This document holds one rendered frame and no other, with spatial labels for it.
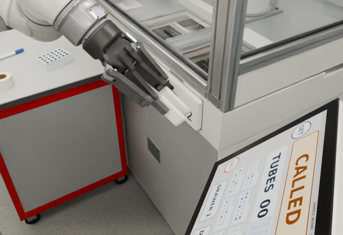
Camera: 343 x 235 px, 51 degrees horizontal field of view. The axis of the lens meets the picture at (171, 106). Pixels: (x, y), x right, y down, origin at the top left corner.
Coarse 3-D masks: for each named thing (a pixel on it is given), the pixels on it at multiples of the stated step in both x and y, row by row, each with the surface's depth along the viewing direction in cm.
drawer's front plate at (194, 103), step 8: (168, 72) 118; (176, 80) 114; (176, 88) 113; (184, 88) 110; (184, 96) 110; (192, 96) 107; (192, 104) 107; (200, 104) 105; (192, 112) 109; (200, 112) 107; (192, 120) 111; (200, 120) 109; (200, 128) 111
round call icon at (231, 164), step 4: (236, 156) 74; (240, 156) 73; (232, 160) 75; (236, 160) 73; (228, 164) 75; (232, 164) 73; (236, 164) 72; (224, 168) 75; (228, 168) 73; (232, 168) 72; (236, 168) 70; (224, 172) 73; (228, 172) 72
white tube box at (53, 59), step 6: (60, 48) 158; (42, 54) 154; (48, 54) 155; (54, 54) 155; (60, 54) 155; (66, 54) 155; (36, 60) 152; (42, 60) 150; (48, 60) 150; (54, 60) 149; (60, 60) 152; (66, 60) 154; (72, 60) 156; (42, 66) 150; (48, 66) 149; (54, 66) 151
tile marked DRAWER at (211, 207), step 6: (228, 180) 69; (216, 186) 71; (222, 186) 69; (210, 192) 71; (216, 192) 69; (222, 192) 68; (210, 198) 69; (216, 198) 67; (210, 204) 68; (216, 204) 66; (204, 210) 68; (210, 210) 66; (216, 210) 64; (204, 216) 66; (210, 216) 64; (198, 222) 66
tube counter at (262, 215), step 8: (264, 200) 55; (272, 200) 53; (256, 208) 55; (264, 208) 53; (272, 208) 52; (256, 216) 53; (264, 216) 52; (272, 216) 50; (256, 224) 52; (264, 224) 50; (248, 232) 52; (256, 232) 50; (264, 232) 49
